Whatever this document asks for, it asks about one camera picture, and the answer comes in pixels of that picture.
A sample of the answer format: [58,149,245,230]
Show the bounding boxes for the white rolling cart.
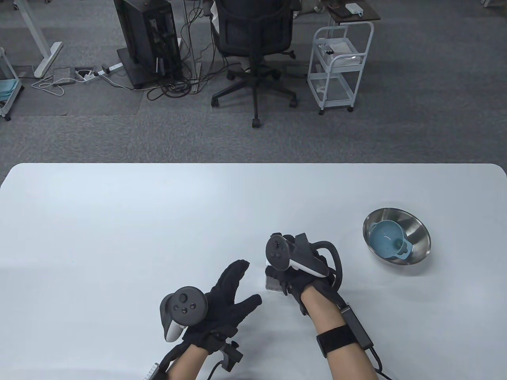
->
[307,21,375,115]

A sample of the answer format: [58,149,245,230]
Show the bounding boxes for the person's right hand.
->
[265,234,337,317]

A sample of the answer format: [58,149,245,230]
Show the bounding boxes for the brown side table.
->
[321,0,381,24]

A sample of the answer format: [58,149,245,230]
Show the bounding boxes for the person's right forearm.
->
[302,286,379,380]

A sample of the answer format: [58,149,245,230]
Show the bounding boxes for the white cart with teal tray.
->
[0,47,23,121]

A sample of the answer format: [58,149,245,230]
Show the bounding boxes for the black computer tower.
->
[113,0,185,89]

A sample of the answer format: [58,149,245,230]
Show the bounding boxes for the grey flat box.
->
[53,67,76,86]

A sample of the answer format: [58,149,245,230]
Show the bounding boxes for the person's left hand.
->
[183,260,263,355]

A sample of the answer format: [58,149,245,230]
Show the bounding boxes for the steel mixing bowl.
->
[362,207,431,266]

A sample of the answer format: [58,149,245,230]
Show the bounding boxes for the blue plastic funnel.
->
[369,220,412,260]

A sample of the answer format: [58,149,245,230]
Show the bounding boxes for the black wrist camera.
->
[220,341,244,372]

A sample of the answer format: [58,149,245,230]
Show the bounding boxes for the black forearm strap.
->
[316,325,357,359]

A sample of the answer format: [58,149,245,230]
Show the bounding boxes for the black and white controller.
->
[160,286,208,343]
[265,233,330,278]

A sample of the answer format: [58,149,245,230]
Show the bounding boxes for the bundle of black cables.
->
[147,59,207,101]

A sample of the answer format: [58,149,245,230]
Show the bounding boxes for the thick black cable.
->
[313,241,344,293]

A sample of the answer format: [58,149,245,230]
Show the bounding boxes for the white power strip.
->
[75,62,123,82]

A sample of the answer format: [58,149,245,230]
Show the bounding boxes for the white desk leg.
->
[14,0,64,78]

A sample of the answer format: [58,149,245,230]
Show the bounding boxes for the black office chair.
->
[211,0,298,128]

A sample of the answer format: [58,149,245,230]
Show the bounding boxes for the white floor cable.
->
[32,76,66,97]

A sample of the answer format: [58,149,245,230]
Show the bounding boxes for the person's left forearm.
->
[168,344,208,380]

